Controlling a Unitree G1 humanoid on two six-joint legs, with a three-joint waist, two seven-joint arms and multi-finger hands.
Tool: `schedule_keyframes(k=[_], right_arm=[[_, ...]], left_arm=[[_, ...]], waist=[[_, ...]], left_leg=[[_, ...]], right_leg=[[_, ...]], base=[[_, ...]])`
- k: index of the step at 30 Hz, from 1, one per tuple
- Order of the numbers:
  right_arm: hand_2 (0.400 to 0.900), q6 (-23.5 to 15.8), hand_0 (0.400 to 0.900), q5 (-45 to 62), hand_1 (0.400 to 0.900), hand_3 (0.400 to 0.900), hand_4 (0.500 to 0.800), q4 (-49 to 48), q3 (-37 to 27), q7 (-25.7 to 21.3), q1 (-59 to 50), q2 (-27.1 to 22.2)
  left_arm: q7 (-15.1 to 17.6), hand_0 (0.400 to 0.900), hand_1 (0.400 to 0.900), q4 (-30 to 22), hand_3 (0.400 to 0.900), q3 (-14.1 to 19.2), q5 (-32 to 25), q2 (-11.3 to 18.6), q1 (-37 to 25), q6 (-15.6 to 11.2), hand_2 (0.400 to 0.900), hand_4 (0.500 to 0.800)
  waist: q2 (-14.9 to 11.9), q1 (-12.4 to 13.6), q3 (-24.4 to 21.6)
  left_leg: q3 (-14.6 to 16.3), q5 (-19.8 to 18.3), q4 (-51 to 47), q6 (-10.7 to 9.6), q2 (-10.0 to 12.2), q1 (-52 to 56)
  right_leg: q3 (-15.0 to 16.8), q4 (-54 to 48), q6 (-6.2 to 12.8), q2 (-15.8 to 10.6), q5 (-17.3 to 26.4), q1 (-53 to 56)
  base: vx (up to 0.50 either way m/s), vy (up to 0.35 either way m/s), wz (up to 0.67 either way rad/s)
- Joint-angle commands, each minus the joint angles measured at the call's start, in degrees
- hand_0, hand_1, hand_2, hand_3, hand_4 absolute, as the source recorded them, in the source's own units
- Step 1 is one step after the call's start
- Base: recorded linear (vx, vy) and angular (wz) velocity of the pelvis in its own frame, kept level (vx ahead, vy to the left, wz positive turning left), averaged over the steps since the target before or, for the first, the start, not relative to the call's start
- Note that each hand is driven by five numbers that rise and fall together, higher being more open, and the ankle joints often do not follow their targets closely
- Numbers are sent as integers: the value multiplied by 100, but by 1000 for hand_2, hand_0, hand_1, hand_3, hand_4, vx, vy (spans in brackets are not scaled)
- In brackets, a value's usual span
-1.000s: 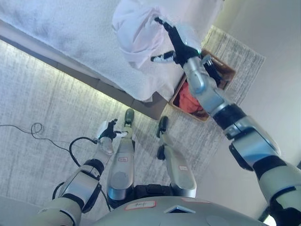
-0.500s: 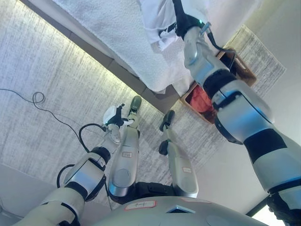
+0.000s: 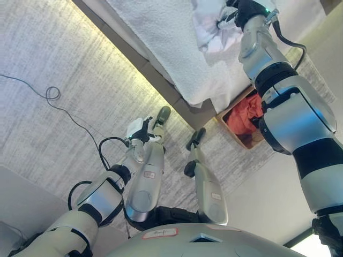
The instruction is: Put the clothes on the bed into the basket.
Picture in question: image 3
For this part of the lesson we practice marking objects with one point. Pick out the grey robot torso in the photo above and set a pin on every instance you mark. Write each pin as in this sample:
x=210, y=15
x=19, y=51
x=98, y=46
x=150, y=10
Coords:
x=203, y=243

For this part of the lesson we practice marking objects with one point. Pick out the white textured bed blanket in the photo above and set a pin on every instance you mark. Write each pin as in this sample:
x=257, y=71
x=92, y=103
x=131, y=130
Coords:
x=166, y=34

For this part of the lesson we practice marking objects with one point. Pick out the red cloth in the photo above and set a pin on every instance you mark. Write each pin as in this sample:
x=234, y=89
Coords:
x=242, y=115

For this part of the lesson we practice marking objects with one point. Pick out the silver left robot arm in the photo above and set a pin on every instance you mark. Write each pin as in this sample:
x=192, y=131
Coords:
x=99, y=198

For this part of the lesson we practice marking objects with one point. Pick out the silver right robot leg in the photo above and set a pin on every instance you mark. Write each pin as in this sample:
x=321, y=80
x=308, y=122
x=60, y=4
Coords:
x=207, y=187

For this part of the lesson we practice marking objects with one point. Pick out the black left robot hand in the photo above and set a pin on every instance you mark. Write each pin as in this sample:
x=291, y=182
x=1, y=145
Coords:
x=138, y=128

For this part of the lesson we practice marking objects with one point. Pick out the grey streaked rug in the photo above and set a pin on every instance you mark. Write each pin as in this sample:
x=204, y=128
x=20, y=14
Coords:
x=67, y=53

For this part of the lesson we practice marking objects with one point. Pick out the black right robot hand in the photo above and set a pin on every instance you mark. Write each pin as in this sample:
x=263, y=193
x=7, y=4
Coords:
x=247, y=12

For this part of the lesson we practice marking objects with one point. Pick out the silver robot leg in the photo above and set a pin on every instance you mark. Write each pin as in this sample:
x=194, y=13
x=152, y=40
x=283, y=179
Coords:
x=147, y=174
x=207, y=187

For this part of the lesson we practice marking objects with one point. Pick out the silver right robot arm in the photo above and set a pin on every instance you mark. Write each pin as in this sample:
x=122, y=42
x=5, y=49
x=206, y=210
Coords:
x=294, y=120

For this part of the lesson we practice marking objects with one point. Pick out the silver left robot leg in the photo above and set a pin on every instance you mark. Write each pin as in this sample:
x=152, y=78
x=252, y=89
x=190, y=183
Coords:
x=147, y=174

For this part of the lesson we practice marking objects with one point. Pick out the white clothes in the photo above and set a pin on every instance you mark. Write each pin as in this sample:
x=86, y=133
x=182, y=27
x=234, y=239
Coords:
x=211, y=29

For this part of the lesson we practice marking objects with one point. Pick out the wooden basket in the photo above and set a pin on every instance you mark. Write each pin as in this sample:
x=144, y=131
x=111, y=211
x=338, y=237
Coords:
x=241, y=139

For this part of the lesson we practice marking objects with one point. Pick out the grey bed frame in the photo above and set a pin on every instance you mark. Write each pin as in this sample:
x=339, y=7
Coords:
x=150, y=69

